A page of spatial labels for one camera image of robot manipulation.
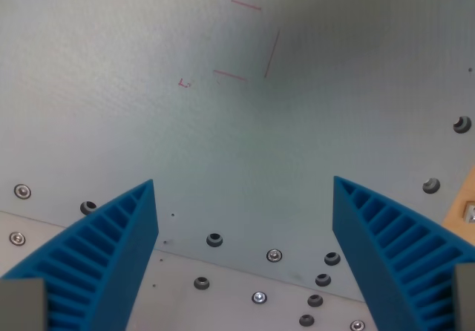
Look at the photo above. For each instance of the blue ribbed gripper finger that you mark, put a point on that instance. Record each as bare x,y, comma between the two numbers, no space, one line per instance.
111,257
386,249

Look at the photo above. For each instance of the light wooden board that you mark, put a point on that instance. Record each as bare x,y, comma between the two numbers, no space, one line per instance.
458,212

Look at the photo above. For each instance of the silver socket head screw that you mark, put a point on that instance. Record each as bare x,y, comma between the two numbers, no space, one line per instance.
17,238
274,255
357,325
259,297
22,191

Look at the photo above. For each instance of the silver metal bracket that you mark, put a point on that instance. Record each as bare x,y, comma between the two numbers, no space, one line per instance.
470,213

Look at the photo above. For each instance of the aluminium base plate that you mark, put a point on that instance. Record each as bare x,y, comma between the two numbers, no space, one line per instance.
222,301

